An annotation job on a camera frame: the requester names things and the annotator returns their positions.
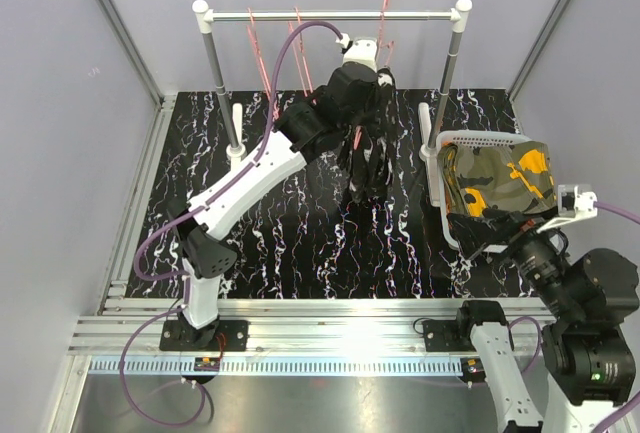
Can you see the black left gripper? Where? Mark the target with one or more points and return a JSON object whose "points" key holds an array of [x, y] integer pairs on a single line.
{"points": [[371, 97]]}

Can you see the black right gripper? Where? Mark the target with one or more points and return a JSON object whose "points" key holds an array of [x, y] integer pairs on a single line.
{"points": [[474, 232]]}

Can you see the pink wire hanger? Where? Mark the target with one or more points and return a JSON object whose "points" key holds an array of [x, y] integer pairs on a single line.
{"points": [[381, 42], [300, 56], [253, 38]]}

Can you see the black white patterned trousers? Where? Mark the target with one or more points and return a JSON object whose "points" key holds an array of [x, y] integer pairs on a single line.
{"points": [[369, 151]]}

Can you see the camouflage olive yellow trousers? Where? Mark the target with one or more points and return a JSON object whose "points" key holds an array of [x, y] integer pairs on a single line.
{"points": [[511, 178]]}

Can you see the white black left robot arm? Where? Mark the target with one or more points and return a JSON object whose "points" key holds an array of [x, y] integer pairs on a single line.
{"points": [[301, 133]]}

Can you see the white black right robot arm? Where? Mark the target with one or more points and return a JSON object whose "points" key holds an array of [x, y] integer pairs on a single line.
{"points": [[591, 369]]}

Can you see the white metal clothes rack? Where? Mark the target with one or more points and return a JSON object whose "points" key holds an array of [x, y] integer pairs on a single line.
{"points": [[207, 17]]}

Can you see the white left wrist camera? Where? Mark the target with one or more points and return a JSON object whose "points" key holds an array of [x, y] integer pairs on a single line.
{"points": [[361, 50]]}

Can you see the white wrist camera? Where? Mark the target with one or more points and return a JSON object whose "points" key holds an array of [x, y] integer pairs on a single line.
{"points": [[361, 50], [575, 203]]}

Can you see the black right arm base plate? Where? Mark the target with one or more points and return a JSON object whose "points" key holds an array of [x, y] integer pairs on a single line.
{"points": [[442, 336]]}

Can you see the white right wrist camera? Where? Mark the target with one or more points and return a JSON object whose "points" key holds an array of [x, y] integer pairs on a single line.
{"points": [[575, 203]]}

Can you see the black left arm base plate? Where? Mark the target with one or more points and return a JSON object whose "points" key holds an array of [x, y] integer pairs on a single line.
{"points": [[223, 335]]}

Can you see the aluminium extrusion rail frame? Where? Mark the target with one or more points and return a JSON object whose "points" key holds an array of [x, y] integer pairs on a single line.
{"points": [[128, 323]]}

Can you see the white slotted cable duct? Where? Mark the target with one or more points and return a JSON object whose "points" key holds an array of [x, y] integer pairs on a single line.
{"points": [[277, 366]]}

